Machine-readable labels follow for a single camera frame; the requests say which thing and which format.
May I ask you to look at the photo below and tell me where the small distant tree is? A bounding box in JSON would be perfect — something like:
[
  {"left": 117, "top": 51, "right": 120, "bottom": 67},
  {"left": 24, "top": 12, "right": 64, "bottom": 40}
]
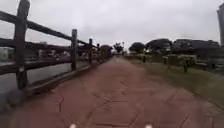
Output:
[{"left": 113, "top": 42, "right": 125, "bottom": 55}]

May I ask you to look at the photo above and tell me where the red paved path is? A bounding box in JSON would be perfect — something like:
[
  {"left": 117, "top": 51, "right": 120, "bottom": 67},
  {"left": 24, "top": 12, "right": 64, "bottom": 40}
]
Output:
[{"left": 0, "top": 55, "right": 224, "bottom": 128}]

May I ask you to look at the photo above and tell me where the row of distant trees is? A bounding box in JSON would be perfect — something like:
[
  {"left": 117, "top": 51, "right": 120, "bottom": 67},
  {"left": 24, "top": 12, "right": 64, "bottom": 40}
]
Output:
[{"left": 128, "top": 37, "right": 224, "bottom": 61}]

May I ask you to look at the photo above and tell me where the grey kerb under fence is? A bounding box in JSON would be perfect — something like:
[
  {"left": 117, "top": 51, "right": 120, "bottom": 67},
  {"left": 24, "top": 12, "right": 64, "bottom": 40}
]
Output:
[{"left": 0, "top": 60, "right": 103, "bottom": 112}]

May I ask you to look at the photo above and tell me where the row of bushes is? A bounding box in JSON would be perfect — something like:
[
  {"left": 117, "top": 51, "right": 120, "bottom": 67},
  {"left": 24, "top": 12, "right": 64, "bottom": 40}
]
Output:
[{"left": 133, "top": 53, "right": 201, "bottom": 74}]

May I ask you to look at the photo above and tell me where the grey water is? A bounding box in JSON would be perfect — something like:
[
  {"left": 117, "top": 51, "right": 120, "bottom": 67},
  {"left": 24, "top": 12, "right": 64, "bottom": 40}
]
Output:
[{"left": 0, "top": 60, "right": 90, "bottom": 95}]

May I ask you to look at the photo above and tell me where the grass strip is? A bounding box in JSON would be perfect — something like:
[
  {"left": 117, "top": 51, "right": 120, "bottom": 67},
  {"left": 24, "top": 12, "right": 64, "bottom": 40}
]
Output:
[{"left": 128, "top": 58, "right": 224, "bottom": 110}]

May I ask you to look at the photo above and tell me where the tall grey building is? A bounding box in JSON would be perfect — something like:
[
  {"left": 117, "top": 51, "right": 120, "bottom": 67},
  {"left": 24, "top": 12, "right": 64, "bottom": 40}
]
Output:
[{"left": 216, "top": 2, "right": 224, "bottom": 46}]

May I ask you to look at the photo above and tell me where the dark wooden rail fence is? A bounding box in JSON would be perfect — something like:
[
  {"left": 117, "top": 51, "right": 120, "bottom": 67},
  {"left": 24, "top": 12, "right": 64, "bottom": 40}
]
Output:
[{"left": 0, "top": 0, "right": 113, "bottom": 101}]

